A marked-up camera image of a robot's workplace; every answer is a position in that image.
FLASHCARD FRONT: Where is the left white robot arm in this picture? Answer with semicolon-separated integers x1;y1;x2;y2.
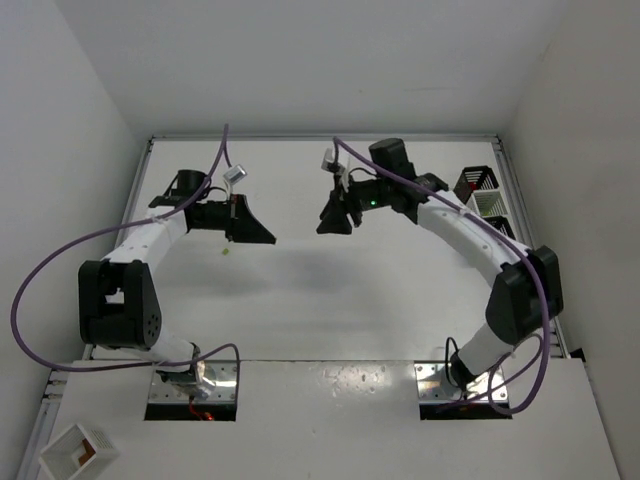
78;170;276;388

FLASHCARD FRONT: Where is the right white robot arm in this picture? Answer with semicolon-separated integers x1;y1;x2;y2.
316;138;564;388

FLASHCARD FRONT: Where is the far black slatted container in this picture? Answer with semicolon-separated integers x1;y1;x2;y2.
453;165;499;203

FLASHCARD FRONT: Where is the black slatted container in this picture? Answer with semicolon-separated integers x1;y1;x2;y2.
483;215;516;240
453;165;499;203

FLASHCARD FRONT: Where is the middle white slatted container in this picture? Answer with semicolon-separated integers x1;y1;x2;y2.
466;189;509;218

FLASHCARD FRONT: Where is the white slatted container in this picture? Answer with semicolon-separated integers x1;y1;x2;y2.
39;423;120;480
466;189;509;218

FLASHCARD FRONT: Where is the near black slatted container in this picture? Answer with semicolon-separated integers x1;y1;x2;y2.
483;215;516;240

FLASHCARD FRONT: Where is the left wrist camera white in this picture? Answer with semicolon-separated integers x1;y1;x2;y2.
223;164;248;194

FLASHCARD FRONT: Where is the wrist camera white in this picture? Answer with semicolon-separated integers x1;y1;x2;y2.
321;148;350;194
223;164;248;194

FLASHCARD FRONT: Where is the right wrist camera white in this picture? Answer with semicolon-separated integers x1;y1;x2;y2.
321;148;350;194

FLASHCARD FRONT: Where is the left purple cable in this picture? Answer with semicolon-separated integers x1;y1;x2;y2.
10;123;241;372

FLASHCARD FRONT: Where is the purple cable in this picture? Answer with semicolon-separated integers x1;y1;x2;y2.
10;123;241;372
332;137;553;416

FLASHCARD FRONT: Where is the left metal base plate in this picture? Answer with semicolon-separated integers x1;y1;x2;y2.
148;361;237;405

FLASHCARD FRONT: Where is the metal base plate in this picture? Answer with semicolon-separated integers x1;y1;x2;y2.
414;361;508;406
148;361;237;405

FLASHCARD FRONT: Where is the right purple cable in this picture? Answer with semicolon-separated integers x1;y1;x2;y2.
332;137;553;416

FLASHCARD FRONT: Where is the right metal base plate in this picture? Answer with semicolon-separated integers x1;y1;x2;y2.
414;361;508;406

